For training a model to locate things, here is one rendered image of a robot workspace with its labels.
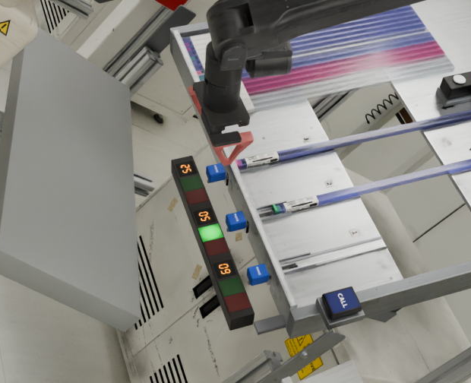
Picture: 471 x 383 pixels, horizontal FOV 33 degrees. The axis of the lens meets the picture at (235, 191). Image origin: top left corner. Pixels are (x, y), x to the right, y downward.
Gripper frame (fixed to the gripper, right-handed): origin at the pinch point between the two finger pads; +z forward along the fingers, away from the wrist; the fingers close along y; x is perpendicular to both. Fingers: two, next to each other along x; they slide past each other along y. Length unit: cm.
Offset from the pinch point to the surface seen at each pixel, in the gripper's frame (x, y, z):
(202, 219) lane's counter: 4.7, -7.7, 10.3
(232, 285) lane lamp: 4.0, -21.6, 10.5
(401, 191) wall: -125, 95, 165
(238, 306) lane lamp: 4.2, -25.5, 10.6
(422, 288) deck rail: -24.9, -31.5, 9.1
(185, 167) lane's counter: 4.2, 4.0, 10.1
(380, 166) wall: -123, 112, 167
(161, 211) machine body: 1, 32, 59
